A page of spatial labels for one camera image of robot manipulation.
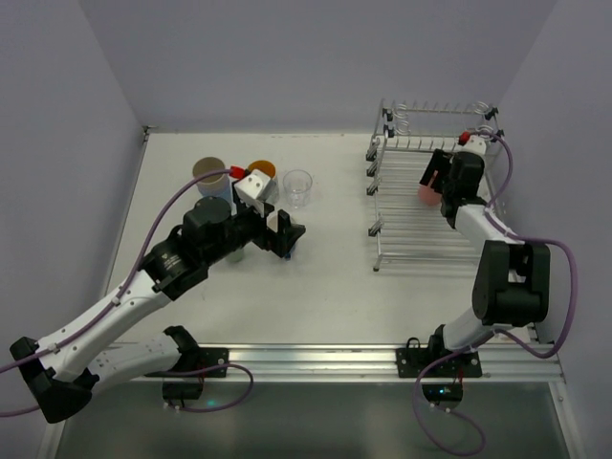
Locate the light green plastic cup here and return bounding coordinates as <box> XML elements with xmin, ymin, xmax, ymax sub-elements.
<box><xmin>226</xmin><ymin>248</ymin><xmax>245</xmax><ymax>263</ymax></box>

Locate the clear glass tumbler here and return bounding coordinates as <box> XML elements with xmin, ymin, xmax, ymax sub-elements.
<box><xmin>283</xmin><ymin>169</ymin><xmax>313</xmax><ymax>208</ymax></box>

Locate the beige plastic cup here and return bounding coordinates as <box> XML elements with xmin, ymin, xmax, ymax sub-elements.
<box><xmin>192</xmin><ymin>157</ymin><xmax>230</xmax><ymax>190</ymax></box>

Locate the dark blue ceramic mug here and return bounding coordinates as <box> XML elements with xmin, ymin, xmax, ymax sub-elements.
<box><xmin>267</xmin><ymin>209</ymin><xmax>306</xmax><ymax>260</ymax></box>

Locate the pink plastic cup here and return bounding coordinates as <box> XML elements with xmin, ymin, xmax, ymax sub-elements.
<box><xmin>417</xmin><ymin>183</ymin><xmax>442</xmax><ymax>207</ymax></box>

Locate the light blue plastic cup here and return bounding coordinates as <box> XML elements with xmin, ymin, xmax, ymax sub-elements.
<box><xmin>197</xmin><ymin>181</ymin><xmax>235</xmax><ymax>212</ymax></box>

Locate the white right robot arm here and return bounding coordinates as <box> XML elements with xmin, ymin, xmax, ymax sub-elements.
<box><xmin>420</xmin><ymin>149</ymin><xmax>551</xmax><ymax>357</ymax></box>

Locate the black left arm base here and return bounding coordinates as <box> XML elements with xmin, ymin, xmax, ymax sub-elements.
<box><xmin>164</xmin><ymin>325</ymin><xmax>230</xmax><ymax>373</ymax></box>

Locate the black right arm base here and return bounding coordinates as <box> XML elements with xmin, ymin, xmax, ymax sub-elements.
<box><xmin>395</xmin><ymin>335</ymin><xmax>483</xmax><ymax>379</ymax></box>

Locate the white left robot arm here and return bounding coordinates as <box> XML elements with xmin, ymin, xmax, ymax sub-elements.
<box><xmin>10</xmin><ymin>198</ymin><xmax>306</xmax><ymax>424</ymax></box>

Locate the silver metal dish rack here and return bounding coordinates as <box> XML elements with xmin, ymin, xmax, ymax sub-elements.
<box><xmin>365</xmin><ymin>100</ymin><xmax>503</xmax><ymax>272</ymax></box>

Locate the left black controller box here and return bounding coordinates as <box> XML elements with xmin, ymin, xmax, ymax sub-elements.
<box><xmin>162</xmin><ymin>382</ymin><xmax>204</xmax><ymax>406</ymax></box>

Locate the black controller box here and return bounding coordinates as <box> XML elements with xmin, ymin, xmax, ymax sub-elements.
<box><xmin>162</xmin><ymin>382</ymin><xmax>204</xmax><ymax>406</ymax></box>
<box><xmin>422</xmin><ymin>380</ymin><xmax>464</xmax><ymax>404</ymax></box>

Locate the right black controller box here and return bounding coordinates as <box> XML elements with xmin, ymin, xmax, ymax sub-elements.
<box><xmin>422</xmin><ymin>380</ymin><xmax>464</xmax><ymax>404</ymax></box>

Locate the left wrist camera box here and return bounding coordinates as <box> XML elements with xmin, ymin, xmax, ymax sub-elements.
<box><xmin>234</xmin><ymin>170</ymin><xmax>270</xmax><ymax>207</ymax></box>

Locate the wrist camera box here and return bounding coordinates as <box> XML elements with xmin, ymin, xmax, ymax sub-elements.
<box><xmin>234</xmin><ymin>170</ymin><xmax>270</xmax><ymax>207</ymax></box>
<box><xmin>464</xmin><ymin>135</ymin><xmax>488</xmax><ymax>156</ymax></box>

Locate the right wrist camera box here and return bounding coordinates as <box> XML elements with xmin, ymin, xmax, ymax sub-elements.
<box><xmin>464</xmin><ymin>135</ymin><xmax>488</xmax><ymax>156</ymax></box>

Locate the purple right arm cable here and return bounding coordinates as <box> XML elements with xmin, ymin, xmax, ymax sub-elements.
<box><xmin>457</xmin><ymin>130</ymin><xmax>579</xmax><ymax>360</ymax></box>

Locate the aluminium mounting rail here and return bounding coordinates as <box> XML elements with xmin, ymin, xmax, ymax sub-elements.
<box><xmin>109</xmin><ymin>340</ymin><xmax>565</xmax><ymax>383</ymax></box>

